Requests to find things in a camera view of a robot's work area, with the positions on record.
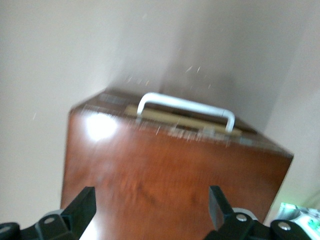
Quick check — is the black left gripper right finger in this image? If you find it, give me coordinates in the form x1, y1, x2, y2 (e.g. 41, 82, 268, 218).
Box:
203, 185, 272, 240

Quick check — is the dark brown wooden cabinet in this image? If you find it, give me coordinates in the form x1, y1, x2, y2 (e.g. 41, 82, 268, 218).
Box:
60, 89, 295, 240

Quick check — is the white metal drawer handle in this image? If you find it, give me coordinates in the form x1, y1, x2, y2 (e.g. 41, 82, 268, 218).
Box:
136, 91, 236, 134

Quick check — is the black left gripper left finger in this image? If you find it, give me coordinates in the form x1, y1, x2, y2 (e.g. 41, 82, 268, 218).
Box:
21, 186, 97, 240

